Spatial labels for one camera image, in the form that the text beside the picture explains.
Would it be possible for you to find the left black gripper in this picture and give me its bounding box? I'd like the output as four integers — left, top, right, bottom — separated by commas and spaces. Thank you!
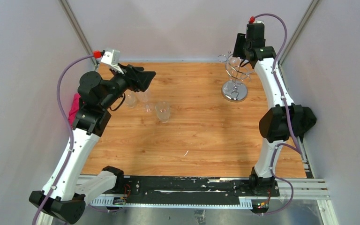
100, 63, 155, 110

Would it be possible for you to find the patterned clear wine glass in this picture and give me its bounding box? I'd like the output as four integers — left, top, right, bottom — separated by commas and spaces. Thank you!
125, 90, 138, 108

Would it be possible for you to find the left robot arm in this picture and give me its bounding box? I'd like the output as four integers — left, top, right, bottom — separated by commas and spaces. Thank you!
29, 65, 156, 225

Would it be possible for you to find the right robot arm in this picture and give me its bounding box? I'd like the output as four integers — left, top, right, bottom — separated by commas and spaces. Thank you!
233, 22, 317, 196

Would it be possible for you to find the clear wine glass back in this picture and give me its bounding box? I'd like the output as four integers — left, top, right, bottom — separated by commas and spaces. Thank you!
229, 57, 242, 68

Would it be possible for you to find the chrome wine glass rack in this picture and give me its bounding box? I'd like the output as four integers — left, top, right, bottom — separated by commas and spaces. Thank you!
218, 51, 254, 103

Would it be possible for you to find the pink cloth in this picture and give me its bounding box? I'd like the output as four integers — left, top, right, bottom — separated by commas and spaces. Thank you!
68, 93, 80, 126

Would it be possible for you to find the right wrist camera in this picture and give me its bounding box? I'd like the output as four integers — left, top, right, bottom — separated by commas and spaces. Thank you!
248, 16, 264, 24

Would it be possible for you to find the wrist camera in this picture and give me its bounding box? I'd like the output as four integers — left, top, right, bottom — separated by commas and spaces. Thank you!
248, 16, 264, 24
92, 49, 124, 75

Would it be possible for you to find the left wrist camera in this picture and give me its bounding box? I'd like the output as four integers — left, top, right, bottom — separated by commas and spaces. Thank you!
92, 49, 124, 75

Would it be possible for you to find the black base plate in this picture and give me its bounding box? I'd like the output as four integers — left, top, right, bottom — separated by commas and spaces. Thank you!
94, 175, 280, 206

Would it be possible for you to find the aluminium frame rail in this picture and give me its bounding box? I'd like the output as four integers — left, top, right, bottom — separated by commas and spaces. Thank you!
89, 176, 330, 210

